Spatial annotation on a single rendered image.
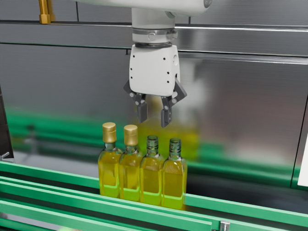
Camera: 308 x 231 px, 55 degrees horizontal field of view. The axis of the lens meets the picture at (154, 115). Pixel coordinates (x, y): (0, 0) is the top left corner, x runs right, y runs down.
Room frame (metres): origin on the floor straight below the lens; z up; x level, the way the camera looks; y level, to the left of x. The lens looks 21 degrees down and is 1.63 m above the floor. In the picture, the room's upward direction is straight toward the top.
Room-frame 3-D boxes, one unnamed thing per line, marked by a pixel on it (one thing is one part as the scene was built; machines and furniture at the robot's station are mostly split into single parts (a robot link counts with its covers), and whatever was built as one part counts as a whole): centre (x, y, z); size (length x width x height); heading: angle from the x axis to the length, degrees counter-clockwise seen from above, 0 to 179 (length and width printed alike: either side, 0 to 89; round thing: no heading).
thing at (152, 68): (0.61, 0.00, 1.50); 0.10 x 0.07 x 0.11; 64
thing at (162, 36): (0.61, 0.00, 1.56); 0.09 x 0.08 x 0.03; 64
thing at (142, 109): (0.62, 0.04, 1.41); 0.03 x 0.03 x 0.07; 64
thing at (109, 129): (0.70, 0.11, 1.31); 0.04 x 0.04 x 0.04
